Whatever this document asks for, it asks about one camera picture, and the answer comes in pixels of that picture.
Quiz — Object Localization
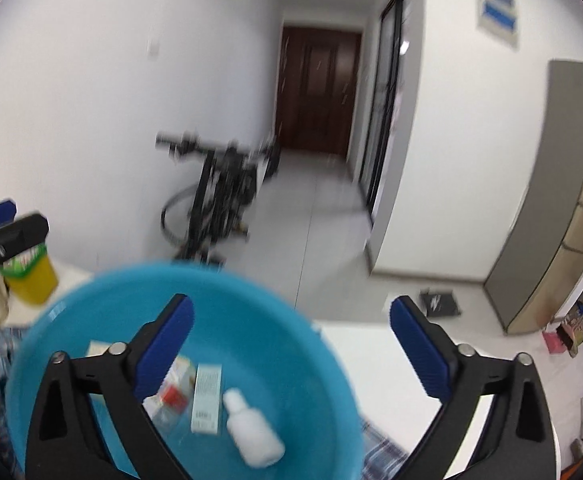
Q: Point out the yellow container green rim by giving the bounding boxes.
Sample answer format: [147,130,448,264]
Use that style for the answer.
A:
[0,242,60,306]

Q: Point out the black framed sliding glass door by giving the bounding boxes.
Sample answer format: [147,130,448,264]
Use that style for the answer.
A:
[359,0,412,223]

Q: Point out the pink plastic dustpan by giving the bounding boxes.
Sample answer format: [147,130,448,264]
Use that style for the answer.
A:
[543,329,568,356]

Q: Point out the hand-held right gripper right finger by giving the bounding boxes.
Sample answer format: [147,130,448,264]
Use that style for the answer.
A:
[389,295,557,480]

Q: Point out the white plastic bottle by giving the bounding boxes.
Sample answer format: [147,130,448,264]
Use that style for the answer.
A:
[221,389,286,467]

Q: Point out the black bicycle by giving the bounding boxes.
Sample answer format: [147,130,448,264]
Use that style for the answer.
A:
[155,130,282,266]

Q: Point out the blue plastic basin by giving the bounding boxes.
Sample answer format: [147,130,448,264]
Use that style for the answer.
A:
[4,260,367,480]

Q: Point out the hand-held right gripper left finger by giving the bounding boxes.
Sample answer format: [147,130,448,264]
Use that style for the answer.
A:
[24,292,197,480]

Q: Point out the colourful cardboard box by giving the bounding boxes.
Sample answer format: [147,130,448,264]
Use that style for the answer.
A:
[559,310,583,358]

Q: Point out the small red label box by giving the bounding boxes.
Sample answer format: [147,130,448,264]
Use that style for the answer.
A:
[142,382,192,428]

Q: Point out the black bag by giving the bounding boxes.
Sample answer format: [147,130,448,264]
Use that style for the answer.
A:
[419,287,459,320]

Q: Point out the dark brown door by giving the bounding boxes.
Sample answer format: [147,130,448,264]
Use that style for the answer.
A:
[274,25,363,157]

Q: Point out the tall pale teal box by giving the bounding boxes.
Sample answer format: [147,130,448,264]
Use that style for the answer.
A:
[190,364,223,435]

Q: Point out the grey wall panel blue windows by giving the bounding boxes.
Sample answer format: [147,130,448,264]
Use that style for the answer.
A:
[473,0,519,51]

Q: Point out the gold and grey refrigerator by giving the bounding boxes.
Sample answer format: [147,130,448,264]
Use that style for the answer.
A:
[484,59,583,336]

